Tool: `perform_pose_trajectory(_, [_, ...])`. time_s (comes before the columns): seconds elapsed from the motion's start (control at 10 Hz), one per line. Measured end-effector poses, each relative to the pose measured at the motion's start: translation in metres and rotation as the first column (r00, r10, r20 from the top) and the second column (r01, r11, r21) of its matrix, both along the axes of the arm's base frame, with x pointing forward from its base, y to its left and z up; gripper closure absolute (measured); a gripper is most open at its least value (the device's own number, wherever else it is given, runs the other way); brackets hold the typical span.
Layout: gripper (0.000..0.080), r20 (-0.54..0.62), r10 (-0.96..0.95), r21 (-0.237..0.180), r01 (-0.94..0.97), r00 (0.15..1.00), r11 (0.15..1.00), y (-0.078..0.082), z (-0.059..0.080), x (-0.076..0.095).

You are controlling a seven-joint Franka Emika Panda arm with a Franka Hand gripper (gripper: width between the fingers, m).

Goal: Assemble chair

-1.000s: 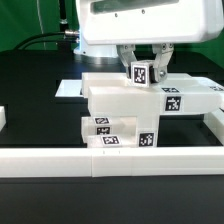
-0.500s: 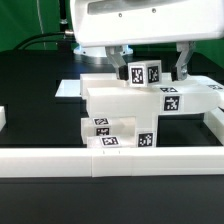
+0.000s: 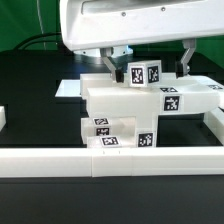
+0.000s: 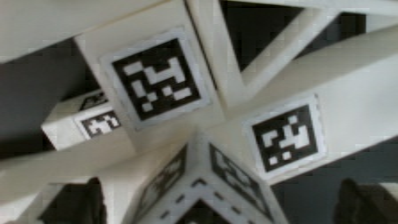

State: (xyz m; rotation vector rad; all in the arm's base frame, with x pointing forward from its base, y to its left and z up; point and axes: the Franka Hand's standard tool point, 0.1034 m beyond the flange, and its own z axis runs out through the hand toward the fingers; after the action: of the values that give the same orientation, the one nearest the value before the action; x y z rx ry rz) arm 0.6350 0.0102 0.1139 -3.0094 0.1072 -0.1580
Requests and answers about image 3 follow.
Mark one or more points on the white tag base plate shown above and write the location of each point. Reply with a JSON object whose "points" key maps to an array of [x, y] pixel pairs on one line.
{"points": [[68, 88]]}

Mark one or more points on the white chair back frame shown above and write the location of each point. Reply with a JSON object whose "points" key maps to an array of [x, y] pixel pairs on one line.
{"points": [[188, 95]]}

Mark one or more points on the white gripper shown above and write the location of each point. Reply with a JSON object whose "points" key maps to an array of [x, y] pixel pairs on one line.
{"points": [[90, 24]]}

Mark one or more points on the white chair seat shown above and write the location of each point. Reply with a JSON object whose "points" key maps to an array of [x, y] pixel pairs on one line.
{"points": [[146, 130]]}

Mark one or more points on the white tagged cube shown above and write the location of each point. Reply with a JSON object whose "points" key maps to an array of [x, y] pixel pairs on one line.
{"points": [[144, 73]]}

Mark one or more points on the white fence bar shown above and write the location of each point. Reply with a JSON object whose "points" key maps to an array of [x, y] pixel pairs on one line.
{"points": [[82, 162], [216, 120], [2, 117]]}

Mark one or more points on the white right fence bar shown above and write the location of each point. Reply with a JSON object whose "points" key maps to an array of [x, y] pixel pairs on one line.
{"points": [[216, 120]]}

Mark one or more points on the white left fence bar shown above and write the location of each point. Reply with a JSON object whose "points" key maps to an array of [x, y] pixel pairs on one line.
{"points": [[2, 117]]}

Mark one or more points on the white front fence bar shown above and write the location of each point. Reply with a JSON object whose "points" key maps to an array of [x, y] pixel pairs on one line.
{"points": [[82, 162]]}

